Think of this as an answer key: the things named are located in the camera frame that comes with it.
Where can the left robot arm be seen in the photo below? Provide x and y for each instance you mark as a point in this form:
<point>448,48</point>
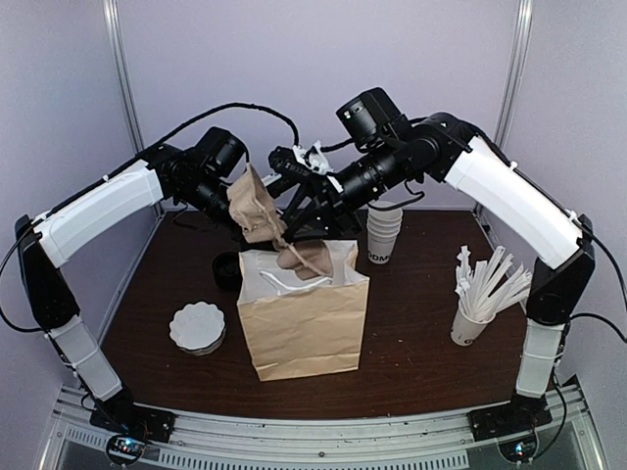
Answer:
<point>195,176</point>

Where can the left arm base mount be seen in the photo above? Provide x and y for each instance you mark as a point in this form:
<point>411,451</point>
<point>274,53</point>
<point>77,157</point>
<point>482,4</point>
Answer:
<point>134,426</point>

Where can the stack of black lids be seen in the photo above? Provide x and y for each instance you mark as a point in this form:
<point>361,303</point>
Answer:
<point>226,271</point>

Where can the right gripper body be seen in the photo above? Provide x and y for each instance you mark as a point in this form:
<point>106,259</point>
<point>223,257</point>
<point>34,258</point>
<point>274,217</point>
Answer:
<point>343,216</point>

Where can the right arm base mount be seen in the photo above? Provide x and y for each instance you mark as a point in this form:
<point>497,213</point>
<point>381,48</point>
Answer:
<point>514,424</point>

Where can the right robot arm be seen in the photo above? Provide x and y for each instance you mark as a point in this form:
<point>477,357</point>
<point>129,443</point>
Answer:
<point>395,150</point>

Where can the stack of white paper cups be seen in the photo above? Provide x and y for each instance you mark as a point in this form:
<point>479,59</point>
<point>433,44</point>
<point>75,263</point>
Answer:
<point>383,226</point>

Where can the brown paper bag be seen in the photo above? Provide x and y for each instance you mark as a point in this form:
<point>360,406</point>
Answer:
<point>303,328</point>

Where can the cardboard cup carrier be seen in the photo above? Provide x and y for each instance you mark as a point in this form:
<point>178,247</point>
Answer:
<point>253,209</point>

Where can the paper cup holding straws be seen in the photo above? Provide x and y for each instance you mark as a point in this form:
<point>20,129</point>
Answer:
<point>467,328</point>

